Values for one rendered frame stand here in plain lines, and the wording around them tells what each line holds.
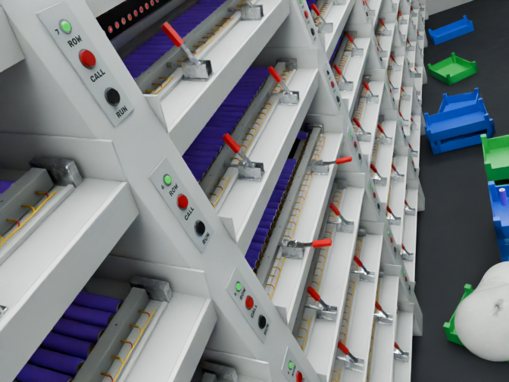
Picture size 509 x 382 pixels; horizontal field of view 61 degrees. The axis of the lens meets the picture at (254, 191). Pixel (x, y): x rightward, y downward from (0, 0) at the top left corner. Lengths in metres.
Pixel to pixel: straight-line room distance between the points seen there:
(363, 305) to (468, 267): 0.81
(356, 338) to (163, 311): 0.67
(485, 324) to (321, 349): 0.32
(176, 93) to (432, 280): 1.48
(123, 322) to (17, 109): 0.26
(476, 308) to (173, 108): 0.54
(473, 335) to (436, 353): 0.95
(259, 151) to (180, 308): 0.35
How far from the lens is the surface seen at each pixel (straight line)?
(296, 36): 1.09
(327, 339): 0.93
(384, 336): 1.37
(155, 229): 0.51
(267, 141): 0.82
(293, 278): 0.80
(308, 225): 0.89
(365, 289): 1.24
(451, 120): 2.71
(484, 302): 0.77
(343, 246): 1.09
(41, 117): 0.49
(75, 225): 0.44
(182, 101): 0.61
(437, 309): 1.82
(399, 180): 1.88
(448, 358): 1.70
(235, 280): 0.60
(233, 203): 0.68
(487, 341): 0.77
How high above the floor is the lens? 1.41
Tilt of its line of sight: 29 degrees down
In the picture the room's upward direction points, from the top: 29 degrees counter-clockwise
